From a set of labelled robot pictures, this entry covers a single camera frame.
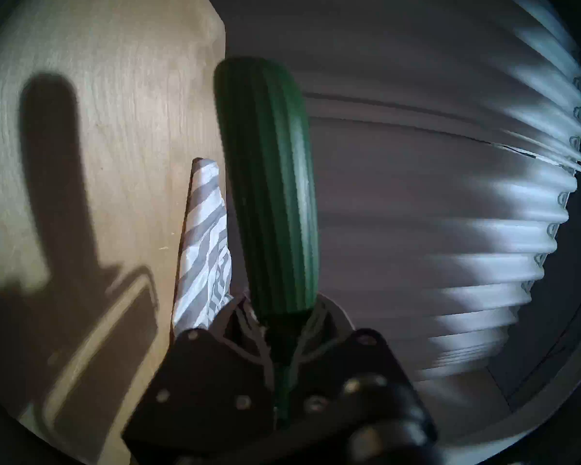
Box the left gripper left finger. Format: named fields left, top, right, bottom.
left=120, top=299, right=277, bottom=465

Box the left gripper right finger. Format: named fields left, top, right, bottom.
left=278, top=299, right=437, bottom=465

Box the grey white striped t-shirt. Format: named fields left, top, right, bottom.
left=172, top=158, right=234, bottom=336

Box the green handled white lint roller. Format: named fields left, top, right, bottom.
left=213, top=56, right=320, bottom=421

